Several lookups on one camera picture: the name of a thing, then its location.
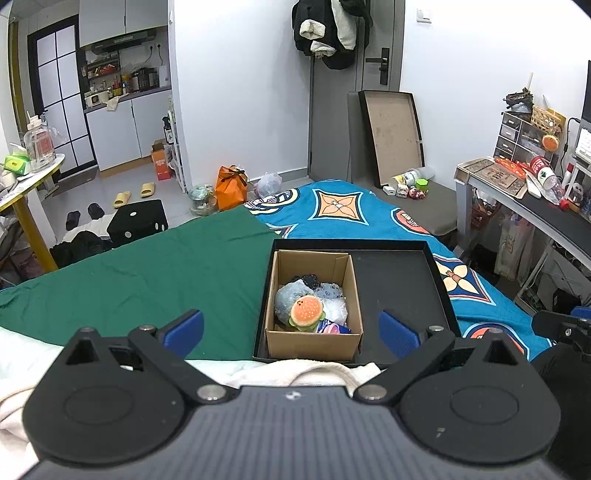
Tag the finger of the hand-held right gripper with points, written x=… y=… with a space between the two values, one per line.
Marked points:
x=551 y=325
x=581 y=312

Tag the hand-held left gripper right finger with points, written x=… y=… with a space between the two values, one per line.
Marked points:
x=397 y=334

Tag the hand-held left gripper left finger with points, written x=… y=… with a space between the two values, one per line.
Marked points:
x=184 y=330

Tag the black tray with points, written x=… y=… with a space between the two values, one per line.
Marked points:
x=397 y=281

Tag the purple tissue packet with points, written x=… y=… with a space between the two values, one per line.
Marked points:
x=332 y=327

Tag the clear plastic bag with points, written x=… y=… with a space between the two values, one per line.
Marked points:
x=334 y=309

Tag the brown cardboard box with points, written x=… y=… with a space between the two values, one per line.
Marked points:
x=314 y=346

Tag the burger plush toy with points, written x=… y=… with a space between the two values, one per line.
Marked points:
x=307 y=311

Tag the grey-blue fluffy plush toy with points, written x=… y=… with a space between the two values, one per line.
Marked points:
x=288 y=300

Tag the black box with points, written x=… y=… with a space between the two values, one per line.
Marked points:
x=565 y=300

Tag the person's black pants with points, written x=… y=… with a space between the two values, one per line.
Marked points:
x=572 y=369

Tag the green blanket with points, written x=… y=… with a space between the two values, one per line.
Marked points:
x=161 y=277

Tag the cream shopping bag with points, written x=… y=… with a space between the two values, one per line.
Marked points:
x=512 y=244

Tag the white towel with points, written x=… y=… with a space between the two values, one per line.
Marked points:
x=286 y=371

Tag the black dice stool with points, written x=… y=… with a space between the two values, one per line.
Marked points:
x=138 y=221

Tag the panda figure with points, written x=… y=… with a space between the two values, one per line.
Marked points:
x=576 y=191

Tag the grey mattress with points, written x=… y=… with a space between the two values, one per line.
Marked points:
x=434 y=212

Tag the plastic bag with greens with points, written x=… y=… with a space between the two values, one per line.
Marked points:
x=202 y=199

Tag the red bag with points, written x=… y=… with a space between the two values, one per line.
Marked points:
x=485 y=210

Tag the plastic bottle with green logo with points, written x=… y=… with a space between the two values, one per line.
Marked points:
x=549 y=182

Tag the blue patterned blanket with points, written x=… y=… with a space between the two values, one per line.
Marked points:
x=369 y=203

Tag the black clothes pile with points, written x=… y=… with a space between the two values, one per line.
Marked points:
x=78 y=247

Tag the red figurine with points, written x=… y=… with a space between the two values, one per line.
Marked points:
x=418 y=194

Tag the white desk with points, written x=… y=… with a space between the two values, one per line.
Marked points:
x=461 y=207

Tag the white small figurine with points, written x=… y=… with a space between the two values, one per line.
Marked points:
x=401 y=191

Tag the white charger plug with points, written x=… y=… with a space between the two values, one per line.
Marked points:
x=388 y=190

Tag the yellow slipper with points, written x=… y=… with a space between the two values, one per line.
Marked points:
x=122 y=199
x=147 y=189

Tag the orange bag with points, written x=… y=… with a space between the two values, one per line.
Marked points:
x=231 y=191

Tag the black slipper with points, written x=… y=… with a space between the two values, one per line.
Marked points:
x=97 y=210
x=74 y=219

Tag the green small container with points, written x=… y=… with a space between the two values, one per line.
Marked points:
x=421 y=185

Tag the red and white cup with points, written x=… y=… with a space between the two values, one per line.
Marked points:
x=537 y=164

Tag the clear plastic bottle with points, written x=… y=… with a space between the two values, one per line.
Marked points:
x=411 y=176

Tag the red packets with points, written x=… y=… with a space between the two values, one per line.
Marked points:
x=510 y=165

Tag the white plastic bag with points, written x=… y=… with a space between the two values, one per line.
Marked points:
x=268 y=185

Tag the orange cardboard box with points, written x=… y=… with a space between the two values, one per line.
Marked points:
x=161 y=164

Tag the computer monitor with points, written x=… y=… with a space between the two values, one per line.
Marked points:
x=585 y=143

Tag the burger ornament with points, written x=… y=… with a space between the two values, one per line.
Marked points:
x=549 y=142

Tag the table with yellow leg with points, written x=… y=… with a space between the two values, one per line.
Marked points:
x=34 y=235

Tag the white storage rack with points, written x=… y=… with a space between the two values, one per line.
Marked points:
x=176 y=152

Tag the grey doormat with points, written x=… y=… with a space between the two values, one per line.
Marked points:
x=74 y=181

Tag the grey drawer organizer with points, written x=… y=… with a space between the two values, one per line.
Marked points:
x=510 y=134

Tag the woven basket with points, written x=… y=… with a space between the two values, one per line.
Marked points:
x=547 y=119

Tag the spray bottle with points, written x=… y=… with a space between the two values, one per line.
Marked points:
x=166 y=131

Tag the white kitchen cabinet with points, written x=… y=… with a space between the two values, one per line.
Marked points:
x=115 y=134

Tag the grey door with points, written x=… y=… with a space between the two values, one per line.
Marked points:
x=332 y=129

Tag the dark bundle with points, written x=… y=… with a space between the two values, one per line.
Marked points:
x=519 y=99

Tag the large glass jar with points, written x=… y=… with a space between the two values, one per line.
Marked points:
x=39 y=147

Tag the green tissue box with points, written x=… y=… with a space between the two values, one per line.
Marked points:
x=16 y=164

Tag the black framed glass door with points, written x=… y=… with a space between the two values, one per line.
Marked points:
x=69 y=115

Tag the cream toaster oven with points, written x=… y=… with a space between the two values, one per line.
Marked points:
x=96 y=99

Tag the black kitchen appliance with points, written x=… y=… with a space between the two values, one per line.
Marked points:
x=145 y=79

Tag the black hanging jacket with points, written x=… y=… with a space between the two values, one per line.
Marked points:
x=344 y=59

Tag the range hood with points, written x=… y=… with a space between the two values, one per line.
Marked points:
x=124 y=40

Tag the white hanging garment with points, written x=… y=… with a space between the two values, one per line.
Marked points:
x=344 y=27

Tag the white upper cabinet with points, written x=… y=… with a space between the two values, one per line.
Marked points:
x=120 y=18

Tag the white light switch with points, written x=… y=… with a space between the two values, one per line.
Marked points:
x=425 y=15

